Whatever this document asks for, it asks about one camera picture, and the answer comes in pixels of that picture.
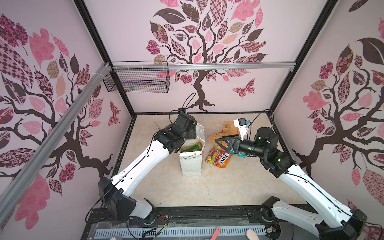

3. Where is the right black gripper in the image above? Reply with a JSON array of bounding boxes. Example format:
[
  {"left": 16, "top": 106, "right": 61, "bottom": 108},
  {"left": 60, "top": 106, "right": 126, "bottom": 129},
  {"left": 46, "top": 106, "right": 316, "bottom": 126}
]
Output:
[{"left": 215, "top": 133, "right": 267, "bottom": 160}]

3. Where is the orange-brown snack bag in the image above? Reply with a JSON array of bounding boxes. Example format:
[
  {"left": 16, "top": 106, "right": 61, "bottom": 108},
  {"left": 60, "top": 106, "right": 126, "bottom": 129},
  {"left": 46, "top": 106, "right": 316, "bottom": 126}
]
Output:
[{"left": 209, "top": 121, "right": 240, "bottom": 150}]

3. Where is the teal pink snack packet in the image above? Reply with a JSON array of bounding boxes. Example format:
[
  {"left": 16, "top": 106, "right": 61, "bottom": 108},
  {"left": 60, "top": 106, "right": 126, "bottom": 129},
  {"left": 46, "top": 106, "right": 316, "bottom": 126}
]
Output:
[{"left": 231, "top": 151, "right": 247, "bottom": 158}]

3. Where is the orange candy snack packet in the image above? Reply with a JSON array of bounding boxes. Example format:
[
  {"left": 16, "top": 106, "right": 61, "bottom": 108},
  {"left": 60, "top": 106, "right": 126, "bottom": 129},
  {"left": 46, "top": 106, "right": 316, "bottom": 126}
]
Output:
[{"left": 206, "top": 148, "right": 233, "bottom": 169}]

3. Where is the white patterned paper gift bag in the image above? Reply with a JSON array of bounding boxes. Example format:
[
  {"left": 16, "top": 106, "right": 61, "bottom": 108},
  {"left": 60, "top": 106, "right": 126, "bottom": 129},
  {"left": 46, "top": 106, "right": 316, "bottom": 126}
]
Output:
[{"left": 179, "top": 124, "right": 206, "bottom": 177}]

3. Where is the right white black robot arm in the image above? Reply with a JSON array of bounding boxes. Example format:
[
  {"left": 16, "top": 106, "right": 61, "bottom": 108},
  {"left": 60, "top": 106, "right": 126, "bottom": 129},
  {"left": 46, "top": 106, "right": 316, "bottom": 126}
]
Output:
[{"left": 215, "top": 127, "right": 367, "bottom": 240}]

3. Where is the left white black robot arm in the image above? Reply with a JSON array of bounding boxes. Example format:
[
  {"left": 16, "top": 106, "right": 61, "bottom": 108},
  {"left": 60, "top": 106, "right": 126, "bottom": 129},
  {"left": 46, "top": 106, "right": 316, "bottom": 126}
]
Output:
[{"left": 98, "top": 113, "right": 197, "bottom": 223}]

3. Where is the green snack packet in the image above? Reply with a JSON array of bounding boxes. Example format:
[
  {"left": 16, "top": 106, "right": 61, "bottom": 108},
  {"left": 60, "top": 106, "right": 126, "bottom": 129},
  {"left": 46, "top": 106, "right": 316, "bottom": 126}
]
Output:
[{"left": 181, "top": 142, "right": 203, "bottom": 153}]

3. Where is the beige oval object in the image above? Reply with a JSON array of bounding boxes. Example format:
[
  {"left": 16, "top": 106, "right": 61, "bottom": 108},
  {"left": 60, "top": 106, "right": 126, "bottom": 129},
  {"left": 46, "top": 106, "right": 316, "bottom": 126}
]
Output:
[{"left": 246, "top": 229, "right": 259, "bottom": 240}]

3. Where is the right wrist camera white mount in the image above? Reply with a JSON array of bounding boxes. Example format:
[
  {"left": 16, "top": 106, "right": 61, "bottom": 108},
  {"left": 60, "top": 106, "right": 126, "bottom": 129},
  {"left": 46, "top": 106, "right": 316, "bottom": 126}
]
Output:
[{"left": 234, "top": 118, "right": 251, "bottom": 140}]

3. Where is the black wire mesh basket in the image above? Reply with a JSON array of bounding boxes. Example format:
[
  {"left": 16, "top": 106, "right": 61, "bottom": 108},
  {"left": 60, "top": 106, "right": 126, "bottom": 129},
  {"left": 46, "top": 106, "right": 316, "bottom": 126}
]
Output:
[{"left": 103, "top": 60, "right": 171, "bottom": 94}]

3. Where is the horizontal aluminium rail back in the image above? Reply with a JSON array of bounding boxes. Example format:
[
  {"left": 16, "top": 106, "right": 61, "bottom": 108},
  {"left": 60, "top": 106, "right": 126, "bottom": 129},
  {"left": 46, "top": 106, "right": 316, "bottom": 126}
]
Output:
[{"left": 113, "top": 62, "right": 296, "bottom": 71}]

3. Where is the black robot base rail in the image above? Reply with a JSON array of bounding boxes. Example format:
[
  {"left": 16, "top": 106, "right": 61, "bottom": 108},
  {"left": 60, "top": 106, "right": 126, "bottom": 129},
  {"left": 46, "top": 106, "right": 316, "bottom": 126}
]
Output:
[{"left": 81, "top": 205, "right": 318, "bottom": 240}]

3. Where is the pink plastic tool handle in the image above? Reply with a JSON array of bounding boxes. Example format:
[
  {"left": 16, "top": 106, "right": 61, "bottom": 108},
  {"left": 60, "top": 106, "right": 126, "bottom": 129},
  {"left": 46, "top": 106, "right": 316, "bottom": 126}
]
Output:
[{"left": 206, "top": 227, "right": 221, "bottom": 240}]

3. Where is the grey slotted cable duct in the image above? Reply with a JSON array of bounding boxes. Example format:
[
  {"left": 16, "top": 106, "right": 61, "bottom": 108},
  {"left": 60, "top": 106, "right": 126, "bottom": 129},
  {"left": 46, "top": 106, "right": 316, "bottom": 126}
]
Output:
[{"left": 94, "top": 226, "right": 267, "bottom": 240}]

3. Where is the diagonal aluminium rail left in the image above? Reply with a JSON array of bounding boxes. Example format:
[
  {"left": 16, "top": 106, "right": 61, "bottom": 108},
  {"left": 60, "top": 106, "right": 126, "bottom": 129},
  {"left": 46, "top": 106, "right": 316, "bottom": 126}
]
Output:
[{"left": 1, "top": 63, "right": 111, "bottom": 224}]

